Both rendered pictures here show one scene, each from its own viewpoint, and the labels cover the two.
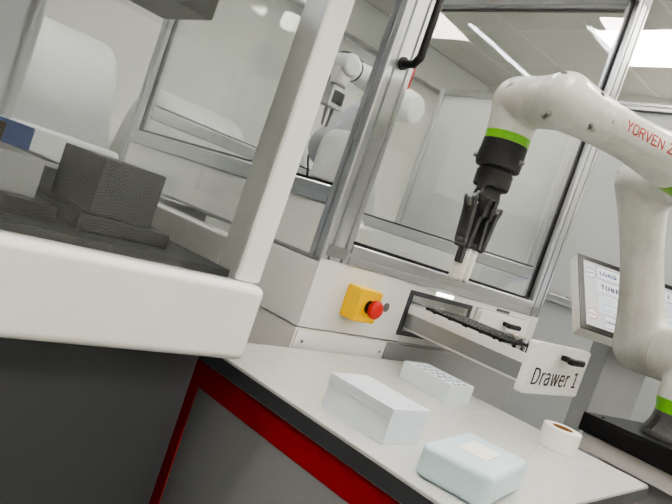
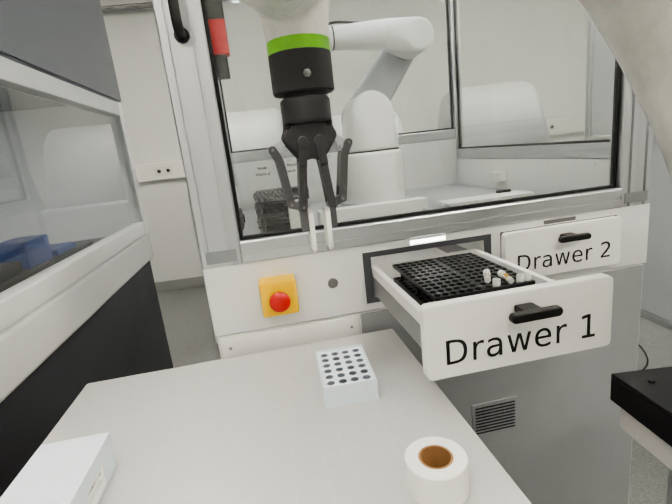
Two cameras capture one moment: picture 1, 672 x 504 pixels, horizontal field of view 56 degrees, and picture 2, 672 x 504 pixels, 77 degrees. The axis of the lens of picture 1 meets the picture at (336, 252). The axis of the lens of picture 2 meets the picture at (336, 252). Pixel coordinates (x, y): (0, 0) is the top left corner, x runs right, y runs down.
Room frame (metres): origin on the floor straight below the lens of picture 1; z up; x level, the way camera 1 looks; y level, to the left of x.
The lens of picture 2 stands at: (0.79, -0.68, 1.15)
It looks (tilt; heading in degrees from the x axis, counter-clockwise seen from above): 14 degrees down; 38
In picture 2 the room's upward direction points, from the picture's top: 6 degrees counter-clockwise
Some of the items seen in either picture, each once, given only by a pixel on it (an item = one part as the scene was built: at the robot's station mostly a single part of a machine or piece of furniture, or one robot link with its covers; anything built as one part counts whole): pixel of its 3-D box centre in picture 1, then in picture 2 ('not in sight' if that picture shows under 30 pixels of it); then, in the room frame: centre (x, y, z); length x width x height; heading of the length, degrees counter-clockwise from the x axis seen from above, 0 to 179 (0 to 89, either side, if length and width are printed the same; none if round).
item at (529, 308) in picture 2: (571, 360); (530, 311); (1.37, -0.56, 0.91); 0.07 x 0.04 x 0.01; 137
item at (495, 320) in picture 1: (498, 333); (562, 248); (1.83, -0.52, 0.87); 0.29 x 0.02 x 0.11; 137
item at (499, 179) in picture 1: (488, 192); (308, 128); (1.31, -0.25, 1.18); 0.08 x 0.07 x 0.09; 139
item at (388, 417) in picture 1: (374, 407); (58, 489); (0.91, -0.13, 0.79); 0.13 x 0.09 x 0.05; 46
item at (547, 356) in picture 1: (554, 369); (518, 325); (1.38, -0.54, 0.87); 0.29 x 0.02 x 0.11; 137
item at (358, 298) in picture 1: (362, 304); (278, 295); (1.35, -0.09, 0.88); 0.07 x 0.05 x 0.07; 137
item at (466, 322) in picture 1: (478, 339); (456, 287); (1.52, -0.39, 0.87); 0.22 x 0.18 x 0.06; 47
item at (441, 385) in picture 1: (436, 382); (344, 374); (1.29, -0.28, 0.78); 0.12 x 0.08 x 0.04; 44
